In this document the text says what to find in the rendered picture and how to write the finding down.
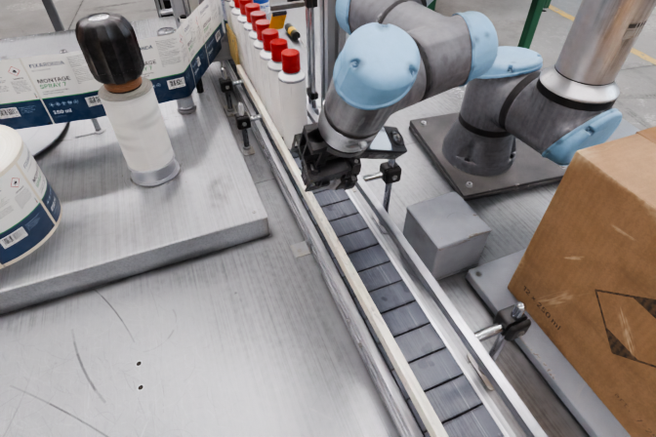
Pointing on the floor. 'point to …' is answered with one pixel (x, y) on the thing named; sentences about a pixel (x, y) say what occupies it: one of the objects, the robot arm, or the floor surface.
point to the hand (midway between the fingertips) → (331, 178)
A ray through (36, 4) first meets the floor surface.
